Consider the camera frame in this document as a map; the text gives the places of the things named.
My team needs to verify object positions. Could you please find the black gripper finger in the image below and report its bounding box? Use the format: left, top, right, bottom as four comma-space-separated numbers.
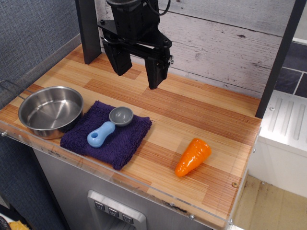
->
102, 39, 132, 76
145, 57, 169, 90

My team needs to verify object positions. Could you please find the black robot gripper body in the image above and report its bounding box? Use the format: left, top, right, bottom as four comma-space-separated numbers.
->
98, 0, 173, 66

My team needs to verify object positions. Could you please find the blue and grey toy spoon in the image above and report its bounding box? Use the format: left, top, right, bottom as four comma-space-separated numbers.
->
87, 106, 134, 148

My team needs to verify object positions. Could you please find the stainless steel pot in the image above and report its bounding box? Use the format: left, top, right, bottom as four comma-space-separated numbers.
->
0, 80, 84, 139

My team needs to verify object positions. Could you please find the purple folded towel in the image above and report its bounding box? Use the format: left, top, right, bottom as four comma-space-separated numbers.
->
60, 101, 152, 170

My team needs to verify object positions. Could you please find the orange plastic toy carrot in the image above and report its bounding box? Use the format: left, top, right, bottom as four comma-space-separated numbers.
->
175, 138, 212, 177

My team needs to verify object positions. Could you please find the clear acrylic edge guard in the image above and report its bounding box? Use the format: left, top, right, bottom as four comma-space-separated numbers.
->
0, 122, 234, 230

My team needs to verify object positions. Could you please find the white ribbed plastic box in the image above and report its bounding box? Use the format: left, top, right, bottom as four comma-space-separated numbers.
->
248, 91, 307, 197

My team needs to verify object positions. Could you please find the silver toy dispenser panel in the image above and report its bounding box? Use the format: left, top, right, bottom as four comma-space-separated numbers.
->
87, 190, 147, 230

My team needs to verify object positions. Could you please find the yellow object at corner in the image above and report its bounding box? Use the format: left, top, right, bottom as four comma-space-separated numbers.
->
9, 221, 30, 230

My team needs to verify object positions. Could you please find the black cable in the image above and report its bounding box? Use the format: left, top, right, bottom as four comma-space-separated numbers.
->
143, 0, 171, 16

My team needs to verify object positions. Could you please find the black left frame post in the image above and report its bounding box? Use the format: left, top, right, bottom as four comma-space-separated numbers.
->
75, 0, 101, 64

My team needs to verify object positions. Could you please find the black frame post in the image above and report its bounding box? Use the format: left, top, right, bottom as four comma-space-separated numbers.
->
255, 0, 307, 118
75, 0, 101, 64

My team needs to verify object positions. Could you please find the black right frame post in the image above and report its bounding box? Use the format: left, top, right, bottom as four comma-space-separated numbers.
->
255, 0, 307, 118

